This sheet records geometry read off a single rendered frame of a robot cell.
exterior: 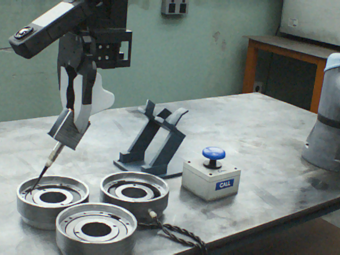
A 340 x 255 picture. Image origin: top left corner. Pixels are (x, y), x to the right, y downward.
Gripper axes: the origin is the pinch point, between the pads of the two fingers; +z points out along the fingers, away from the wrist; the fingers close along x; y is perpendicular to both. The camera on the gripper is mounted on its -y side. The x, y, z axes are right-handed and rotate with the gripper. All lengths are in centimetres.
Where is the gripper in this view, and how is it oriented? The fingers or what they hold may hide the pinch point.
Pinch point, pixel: (72, 122)
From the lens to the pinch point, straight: 75.1
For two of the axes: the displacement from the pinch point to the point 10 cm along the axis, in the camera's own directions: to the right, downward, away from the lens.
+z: -0.8, 9.5, 3.1
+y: 8.0, -1.2, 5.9
